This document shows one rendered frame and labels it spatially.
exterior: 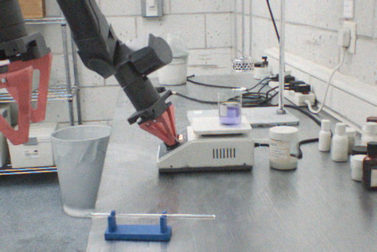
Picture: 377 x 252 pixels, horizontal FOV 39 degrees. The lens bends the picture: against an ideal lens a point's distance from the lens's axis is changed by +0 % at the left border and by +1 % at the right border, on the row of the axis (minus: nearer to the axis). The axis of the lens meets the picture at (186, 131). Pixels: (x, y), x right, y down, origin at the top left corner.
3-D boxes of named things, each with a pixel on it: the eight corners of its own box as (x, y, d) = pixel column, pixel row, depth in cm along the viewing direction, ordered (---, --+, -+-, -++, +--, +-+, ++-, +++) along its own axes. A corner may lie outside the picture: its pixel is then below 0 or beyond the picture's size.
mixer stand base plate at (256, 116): (192, 129, 144) (191, 126, 144) (185, 114, 164) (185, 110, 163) (301, 124, 147) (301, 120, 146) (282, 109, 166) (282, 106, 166)
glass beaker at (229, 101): (242, 129, 109) (242, 90, 107) (215, 129, 110) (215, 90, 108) (244, 122, 115) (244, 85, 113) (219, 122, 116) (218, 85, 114)
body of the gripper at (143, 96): (175, 95, 112) (156, 65, 111) (153, 116, 104) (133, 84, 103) (153, 106, 116) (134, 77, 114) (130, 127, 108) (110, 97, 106)
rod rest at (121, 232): (104, 239, 81) (101, 217, 81) (109, 230, 85) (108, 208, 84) (169, 240, 80) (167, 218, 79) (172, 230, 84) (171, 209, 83)
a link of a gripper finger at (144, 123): (194, 129, 113) (171, 91, 111) (180, 145, 108) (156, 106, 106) (170, 139, 117) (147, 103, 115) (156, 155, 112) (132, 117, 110)
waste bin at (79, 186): (53, 222, 272) (45, 142, 262) (62, 199, 304) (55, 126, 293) (118, 218, 275) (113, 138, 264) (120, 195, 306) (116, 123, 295)
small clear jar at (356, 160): (361, 183, 101) (361, 162, 100) (346, 178, 104) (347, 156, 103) (375, 180, 103) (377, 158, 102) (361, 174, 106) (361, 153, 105)
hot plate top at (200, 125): (193, 135, 108) (193, 131, 108) (192, 121, 120) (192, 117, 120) (252, 133, 109) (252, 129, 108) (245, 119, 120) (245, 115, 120)
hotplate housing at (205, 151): (157, 174, 110) (155, 136, 108) (159, 155, 123) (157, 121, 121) (265, 170, 110) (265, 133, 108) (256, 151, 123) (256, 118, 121)
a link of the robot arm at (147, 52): (90, 31, 106) (83, 64, 101) (132, 3, 100) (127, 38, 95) (132, 64, 113) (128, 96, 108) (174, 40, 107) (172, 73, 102)
